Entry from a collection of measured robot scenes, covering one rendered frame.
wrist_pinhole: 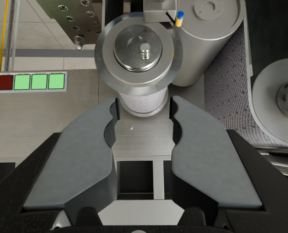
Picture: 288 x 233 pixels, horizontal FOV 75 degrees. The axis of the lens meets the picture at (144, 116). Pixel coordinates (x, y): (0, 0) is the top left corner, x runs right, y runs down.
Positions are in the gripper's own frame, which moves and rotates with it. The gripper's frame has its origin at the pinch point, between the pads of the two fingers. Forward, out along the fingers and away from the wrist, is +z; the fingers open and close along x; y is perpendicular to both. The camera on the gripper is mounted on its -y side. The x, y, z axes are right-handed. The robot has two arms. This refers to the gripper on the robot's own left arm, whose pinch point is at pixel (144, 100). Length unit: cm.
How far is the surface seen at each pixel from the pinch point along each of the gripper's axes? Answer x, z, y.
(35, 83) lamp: -38, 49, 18
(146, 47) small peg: 0.1, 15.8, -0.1
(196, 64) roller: 10.6, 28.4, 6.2
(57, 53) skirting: -134, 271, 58
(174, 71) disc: 4.6, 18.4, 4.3
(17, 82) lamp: -45, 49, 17
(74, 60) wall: -110, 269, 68
